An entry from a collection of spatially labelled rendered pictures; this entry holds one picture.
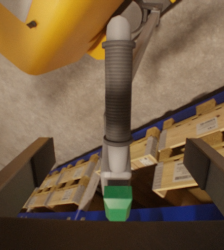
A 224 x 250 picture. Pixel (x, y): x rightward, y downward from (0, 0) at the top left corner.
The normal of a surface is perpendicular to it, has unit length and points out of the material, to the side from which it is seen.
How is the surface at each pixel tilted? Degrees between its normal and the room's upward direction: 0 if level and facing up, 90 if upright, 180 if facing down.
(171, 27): 0
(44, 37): 14
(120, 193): 90
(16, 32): 0
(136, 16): 0
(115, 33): 23
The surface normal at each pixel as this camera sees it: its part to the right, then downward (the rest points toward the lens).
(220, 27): -0.29, 0.70
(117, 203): -0.03, 0.02
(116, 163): -0.29, 0.33
